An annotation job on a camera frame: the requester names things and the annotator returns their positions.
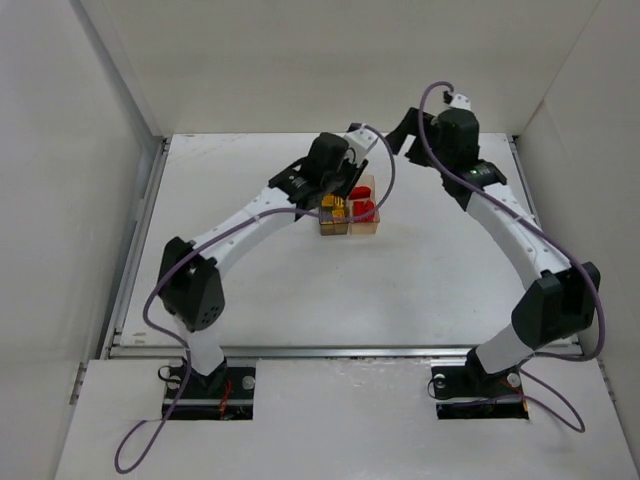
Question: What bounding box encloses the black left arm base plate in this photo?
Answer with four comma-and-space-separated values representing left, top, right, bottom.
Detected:
158, 362, 256, 421

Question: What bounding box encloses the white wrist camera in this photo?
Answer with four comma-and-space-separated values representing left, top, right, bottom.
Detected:
443, 91, 472, 112
343, 124, 378, 164

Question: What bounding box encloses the orange transparent container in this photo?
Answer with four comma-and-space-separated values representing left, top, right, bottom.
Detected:
346, 174, 380, 235

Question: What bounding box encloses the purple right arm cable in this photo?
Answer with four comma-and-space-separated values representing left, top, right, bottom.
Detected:
418, 80, 609, 434

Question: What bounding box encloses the red small lego brick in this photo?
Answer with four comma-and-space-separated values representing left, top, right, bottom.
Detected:
352, 200, 376, 223

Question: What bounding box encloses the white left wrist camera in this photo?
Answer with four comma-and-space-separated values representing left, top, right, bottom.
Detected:
343, 124, 378, 164

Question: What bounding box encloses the aluminium rail left side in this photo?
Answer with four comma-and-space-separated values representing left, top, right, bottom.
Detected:
94, 137, 171, 359

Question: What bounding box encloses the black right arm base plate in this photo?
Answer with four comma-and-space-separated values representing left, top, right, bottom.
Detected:
427, 365, 529, 420

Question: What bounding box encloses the yellow striped lego brick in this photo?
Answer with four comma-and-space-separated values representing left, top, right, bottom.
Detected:
321, 194, 346, 210

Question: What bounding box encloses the yellow butterfly lego brick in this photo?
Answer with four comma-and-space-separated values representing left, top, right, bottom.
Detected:
319, 209, 334, 225

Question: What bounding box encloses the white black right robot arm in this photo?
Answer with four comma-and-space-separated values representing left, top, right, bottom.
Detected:
387, 107, 600, 400

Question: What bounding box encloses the aluminium rail front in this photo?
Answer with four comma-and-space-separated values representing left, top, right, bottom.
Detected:
106, 346, 470, 359

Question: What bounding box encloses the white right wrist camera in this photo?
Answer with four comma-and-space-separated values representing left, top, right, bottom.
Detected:
443, 91, 472, 112

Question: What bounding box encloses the red angled lego brick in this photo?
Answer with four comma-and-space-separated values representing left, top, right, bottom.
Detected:
349, 185, 372, 201

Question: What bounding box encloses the grey transparent container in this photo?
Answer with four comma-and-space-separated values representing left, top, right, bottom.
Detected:
318, 201, 349, 236

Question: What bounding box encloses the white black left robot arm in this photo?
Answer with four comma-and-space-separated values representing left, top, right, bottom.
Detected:
159, 128, 377, 394

